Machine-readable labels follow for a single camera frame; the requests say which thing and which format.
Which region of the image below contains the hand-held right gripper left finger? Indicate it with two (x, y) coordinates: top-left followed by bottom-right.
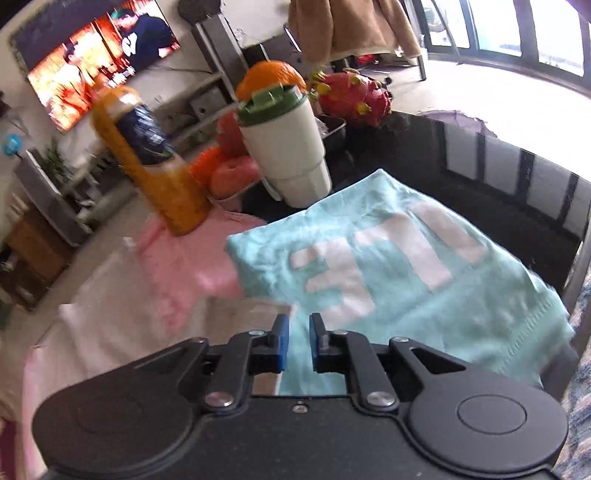
(136, 313), (291, 414)

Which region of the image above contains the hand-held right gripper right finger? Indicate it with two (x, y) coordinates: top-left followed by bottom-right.
(308, 312), (467, 411)

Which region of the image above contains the white jacket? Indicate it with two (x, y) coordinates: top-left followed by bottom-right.
(58, 240), (296, 402)

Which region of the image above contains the pink printed blanket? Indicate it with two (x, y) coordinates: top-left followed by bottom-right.
(18, 205), (273, 480)

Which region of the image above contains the teal towel white print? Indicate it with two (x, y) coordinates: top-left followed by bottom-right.
(225, 168), (575, 395)

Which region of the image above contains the orange juice bottle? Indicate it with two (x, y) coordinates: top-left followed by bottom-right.
(90, 87), (213, 237)

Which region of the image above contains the white cup green lid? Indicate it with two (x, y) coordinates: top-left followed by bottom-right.
(236, 85), (333, 209)

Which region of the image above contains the dragon fruit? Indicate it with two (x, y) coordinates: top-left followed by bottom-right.
(308, 69), (393, 129)

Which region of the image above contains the brown wooden cabinet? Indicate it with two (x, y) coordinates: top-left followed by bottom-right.
(0, 205), (75, 310)

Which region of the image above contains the orange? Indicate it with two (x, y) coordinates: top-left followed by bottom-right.
(235, 60), (308, 101)

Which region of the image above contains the blue mottled cloth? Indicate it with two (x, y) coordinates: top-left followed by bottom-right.
(554, 272), (591, 480)

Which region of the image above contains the green potted plant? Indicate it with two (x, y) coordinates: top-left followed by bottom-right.
(44, 141), (70, 178)

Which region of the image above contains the brown coat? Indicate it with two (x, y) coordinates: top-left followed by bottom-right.
(287, 0), (423, 66)

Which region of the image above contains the black framed window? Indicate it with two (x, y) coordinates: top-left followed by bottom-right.
(422, 0), (591, 77)

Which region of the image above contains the wall television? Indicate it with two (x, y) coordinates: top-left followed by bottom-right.
(11, 0), (182, 134)

